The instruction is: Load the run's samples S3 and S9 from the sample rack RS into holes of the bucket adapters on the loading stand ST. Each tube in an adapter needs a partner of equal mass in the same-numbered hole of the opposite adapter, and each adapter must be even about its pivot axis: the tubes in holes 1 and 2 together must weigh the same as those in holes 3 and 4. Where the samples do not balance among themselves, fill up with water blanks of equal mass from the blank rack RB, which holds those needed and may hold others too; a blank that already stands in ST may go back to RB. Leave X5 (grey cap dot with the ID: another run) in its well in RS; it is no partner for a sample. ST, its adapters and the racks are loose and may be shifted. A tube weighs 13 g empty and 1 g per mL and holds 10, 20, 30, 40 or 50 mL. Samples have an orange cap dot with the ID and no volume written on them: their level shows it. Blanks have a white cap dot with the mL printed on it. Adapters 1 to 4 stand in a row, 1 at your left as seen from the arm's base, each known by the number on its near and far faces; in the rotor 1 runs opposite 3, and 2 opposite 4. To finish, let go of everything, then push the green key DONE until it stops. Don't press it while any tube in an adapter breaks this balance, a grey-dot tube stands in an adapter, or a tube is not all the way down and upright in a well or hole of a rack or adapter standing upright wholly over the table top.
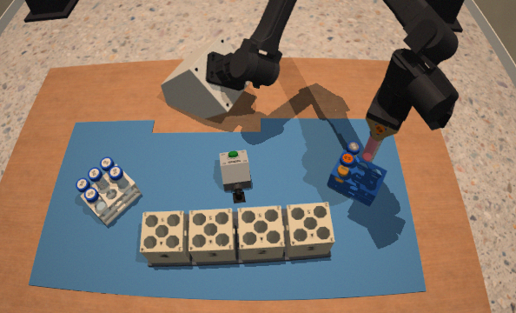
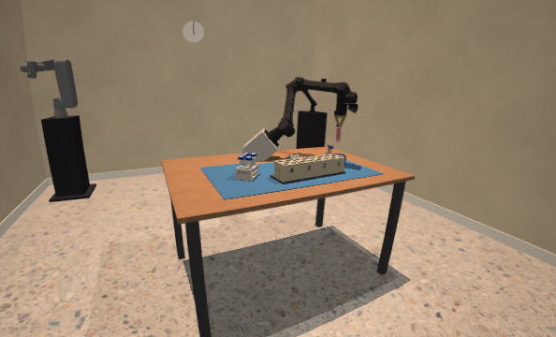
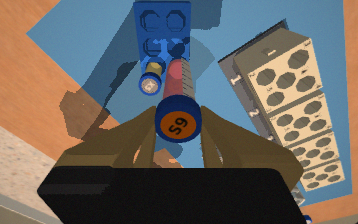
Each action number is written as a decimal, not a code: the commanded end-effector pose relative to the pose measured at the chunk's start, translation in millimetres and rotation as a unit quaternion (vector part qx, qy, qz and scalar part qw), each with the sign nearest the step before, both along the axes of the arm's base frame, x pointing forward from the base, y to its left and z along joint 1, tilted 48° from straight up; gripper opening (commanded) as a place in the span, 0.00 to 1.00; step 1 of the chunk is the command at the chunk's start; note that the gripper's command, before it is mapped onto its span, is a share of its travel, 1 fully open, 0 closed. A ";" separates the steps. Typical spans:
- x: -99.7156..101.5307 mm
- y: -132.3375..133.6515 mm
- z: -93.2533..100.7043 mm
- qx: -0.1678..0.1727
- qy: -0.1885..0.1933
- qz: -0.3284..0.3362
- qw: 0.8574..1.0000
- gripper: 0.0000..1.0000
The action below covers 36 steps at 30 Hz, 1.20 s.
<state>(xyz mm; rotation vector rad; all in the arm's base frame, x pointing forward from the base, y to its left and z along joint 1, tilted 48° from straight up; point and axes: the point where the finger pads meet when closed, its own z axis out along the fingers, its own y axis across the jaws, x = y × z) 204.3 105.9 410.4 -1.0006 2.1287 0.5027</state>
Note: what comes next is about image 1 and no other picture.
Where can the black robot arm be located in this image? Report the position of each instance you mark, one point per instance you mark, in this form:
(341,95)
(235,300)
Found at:
(426,89)

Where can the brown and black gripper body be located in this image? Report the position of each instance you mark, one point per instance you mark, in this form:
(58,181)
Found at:
(380,104)

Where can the blue tube rack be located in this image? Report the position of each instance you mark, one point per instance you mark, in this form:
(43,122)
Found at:
(352,182)

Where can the blue flat mat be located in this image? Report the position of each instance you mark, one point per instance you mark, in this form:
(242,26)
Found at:
(375,250)

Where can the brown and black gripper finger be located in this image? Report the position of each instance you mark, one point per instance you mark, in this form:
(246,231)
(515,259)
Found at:
(386,133)

